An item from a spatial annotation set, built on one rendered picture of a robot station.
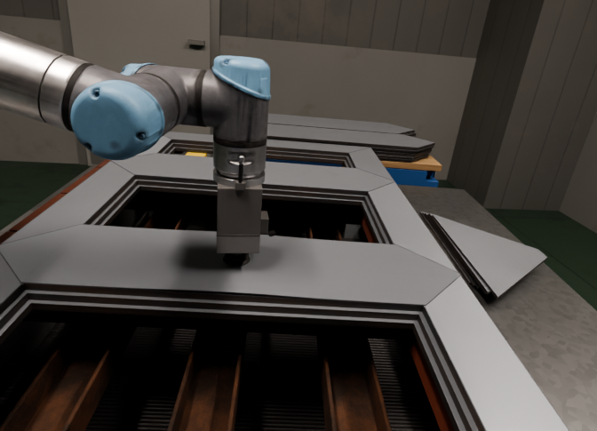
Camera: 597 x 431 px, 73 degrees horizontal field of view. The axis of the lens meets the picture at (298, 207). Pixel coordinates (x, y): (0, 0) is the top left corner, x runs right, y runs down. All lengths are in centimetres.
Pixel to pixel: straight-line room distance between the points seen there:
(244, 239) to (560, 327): 59
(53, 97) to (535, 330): 80
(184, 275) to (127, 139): 27
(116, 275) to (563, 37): 330
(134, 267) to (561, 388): 66
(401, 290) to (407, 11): 319
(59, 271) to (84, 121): 30
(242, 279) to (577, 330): 60
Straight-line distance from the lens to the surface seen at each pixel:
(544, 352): 81
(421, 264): 73
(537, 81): 348
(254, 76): 54
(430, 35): 377
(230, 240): 60
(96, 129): 44
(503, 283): 88
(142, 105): 43
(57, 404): 73
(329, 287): 62
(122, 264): 67
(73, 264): 70
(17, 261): 73
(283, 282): 62
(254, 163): 56
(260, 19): 346
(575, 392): 76
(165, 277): 63
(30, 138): 397
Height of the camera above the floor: 120
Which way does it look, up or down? 24 degrees down
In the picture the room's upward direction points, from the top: 5 degrees clockwise
